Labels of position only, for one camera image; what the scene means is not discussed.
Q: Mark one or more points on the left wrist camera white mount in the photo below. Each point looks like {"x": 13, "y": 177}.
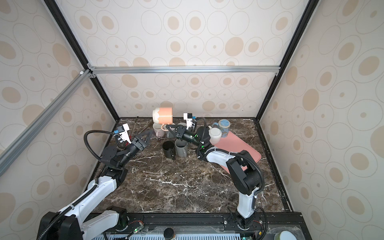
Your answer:
{"x": 121, "y": 135}

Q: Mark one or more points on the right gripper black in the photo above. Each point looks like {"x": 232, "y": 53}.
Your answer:
{"x": 181, "y": 132}

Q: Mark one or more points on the diagonal aluminium rail left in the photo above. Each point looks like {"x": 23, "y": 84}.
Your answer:
{"x": 25, "y": 138}

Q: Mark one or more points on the pale pink mug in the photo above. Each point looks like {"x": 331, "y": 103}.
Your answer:
{"x": 159, "y": 132}

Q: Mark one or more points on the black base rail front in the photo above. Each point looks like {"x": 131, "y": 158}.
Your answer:
{"x": 192, "y": 226}

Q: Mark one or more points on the white ribbed mug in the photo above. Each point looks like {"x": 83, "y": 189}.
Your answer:
{"x": 215, "y": 135}

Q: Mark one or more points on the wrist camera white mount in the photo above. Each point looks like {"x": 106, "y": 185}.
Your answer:
{"x": 190, "y": 120}
{"x": 121, "y": 135}

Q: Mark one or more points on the horizontal aluminium rail back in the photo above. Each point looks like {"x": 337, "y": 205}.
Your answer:
{"x": 185, "y": 69}

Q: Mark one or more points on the black mug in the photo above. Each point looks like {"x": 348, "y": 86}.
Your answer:
{"x": 169, "y": 150}

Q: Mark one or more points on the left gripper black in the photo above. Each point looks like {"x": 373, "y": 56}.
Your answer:
{"x": 142, "y": 145}

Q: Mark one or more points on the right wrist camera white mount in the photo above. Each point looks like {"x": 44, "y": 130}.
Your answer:
{"x": 190, "y": 120}

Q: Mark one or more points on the cream and salmon mug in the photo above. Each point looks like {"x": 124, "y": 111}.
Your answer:
{"x": 163, "y": 117}

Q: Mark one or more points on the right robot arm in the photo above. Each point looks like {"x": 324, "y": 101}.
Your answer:
{"x": 246, "y": 176}

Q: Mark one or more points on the pink plastic tray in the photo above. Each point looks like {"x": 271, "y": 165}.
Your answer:
{"x": 232, "y": 143}

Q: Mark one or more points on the blue butterfly mug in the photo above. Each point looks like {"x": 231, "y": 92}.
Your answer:
{"x": 224, "y": 126}

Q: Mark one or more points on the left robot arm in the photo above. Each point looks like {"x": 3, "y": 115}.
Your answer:
{"x": 71, "y": 223}

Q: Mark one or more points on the dark grey mug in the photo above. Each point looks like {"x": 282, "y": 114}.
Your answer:
{"x": 181, "y": 148}

